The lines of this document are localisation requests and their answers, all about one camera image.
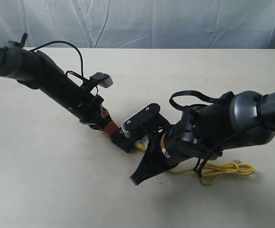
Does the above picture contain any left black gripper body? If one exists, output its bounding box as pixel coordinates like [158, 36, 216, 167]
[78, 95, 110, 130]

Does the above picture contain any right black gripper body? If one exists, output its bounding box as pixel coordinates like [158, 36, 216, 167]
[130, 118, 190, 185]

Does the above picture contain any small black box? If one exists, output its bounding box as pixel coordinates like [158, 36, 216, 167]
[110, 128, 145, 153]

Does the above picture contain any yellow ethernet cable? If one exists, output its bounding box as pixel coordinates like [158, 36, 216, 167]
[134, 140, 255, 186]

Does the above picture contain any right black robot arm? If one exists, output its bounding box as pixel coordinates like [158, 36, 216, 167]
[122, 90, 275, 185]

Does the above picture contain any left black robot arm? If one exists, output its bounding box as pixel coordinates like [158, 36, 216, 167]
[0, 42, 118, 135]

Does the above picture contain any grey backdrop curtain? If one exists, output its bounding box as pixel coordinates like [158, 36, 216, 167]
[0, 0, 275, 49]

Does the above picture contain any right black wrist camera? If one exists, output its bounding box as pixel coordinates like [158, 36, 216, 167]
[121, 103, 171, 138]

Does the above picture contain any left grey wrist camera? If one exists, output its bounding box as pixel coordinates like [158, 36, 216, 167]
[89, 72, 114, 88]

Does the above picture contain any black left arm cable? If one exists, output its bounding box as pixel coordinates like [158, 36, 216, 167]
[30, 40, 100, 95]

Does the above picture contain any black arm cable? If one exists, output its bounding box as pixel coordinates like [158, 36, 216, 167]
[30, 40, 100, 95]
[169, 90, 224, 112]

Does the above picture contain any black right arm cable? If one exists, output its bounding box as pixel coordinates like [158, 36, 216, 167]
[169, 90, 224, 112]

